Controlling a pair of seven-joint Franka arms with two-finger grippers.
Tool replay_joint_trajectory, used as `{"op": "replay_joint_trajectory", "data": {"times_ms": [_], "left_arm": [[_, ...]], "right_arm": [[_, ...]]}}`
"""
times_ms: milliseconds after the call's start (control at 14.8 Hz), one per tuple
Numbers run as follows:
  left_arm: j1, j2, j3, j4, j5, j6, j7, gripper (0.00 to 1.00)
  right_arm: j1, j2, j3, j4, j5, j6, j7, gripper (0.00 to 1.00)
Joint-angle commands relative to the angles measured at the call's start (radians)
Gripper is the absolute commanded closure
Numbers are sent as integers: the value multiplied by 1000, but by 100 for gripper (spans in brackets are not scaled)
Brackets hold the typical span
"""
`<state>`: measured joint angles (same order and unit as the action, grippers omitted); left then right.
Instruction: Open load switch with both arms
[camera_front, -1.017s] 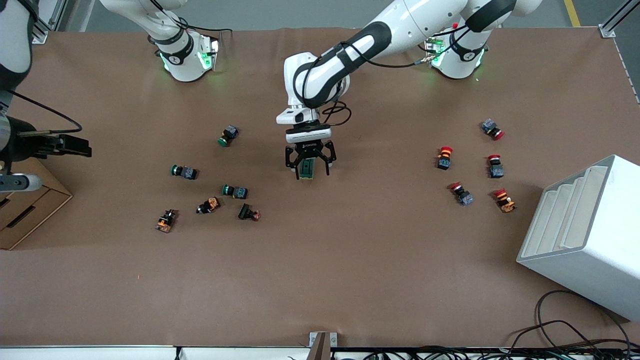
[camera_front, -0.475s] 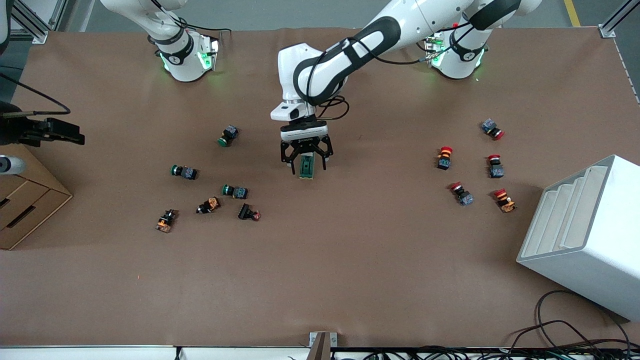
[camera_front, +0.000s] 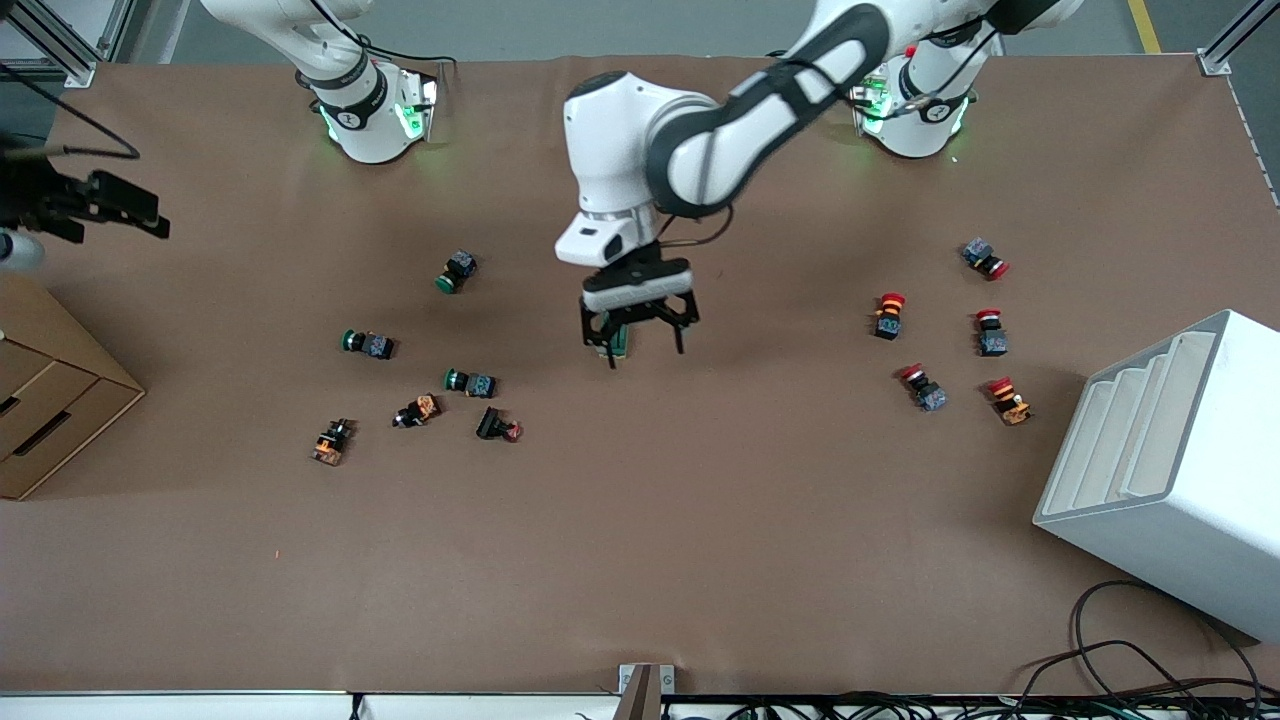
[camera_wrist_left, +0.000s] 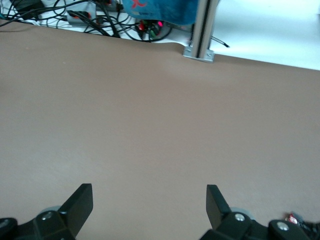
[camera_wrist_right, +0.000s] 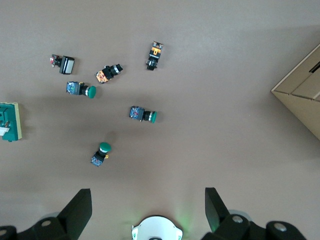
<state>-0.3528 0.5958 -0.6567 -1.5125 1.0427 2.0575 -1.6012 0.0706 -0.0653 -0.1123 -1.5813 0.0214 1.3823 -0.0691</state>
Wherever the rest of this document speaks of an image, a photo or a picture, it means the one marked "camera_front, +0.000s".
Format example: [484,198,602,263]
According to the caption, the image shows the brown cardboard box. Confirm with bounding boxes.
[0,265,146,501]

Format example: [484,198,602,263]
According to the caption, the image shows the white slotted bin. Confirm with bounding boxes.
[1033,309,1280,644]

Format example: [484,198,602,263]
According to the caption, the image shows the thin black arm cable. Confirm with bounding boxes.
[0,62,141,161]

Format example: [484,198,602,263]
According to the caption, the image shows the aluminium frame post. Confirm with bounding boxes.
[0,0,136,89]
[1198,0,1280,76]

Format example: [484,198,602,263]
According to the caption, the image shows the aluminium table bracket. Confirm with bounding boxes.
[618,663,676,720]

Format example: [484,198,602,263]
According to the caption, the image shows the black cable bundle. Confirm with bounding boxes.
[670,690,1280,720]

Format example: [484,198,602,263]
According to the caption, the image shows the white table edge rail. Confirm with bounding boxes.
[0,693,621,720]

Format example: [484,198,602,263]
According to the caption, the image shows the looped black cable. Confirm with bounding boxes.
[1020,580,1266,701]

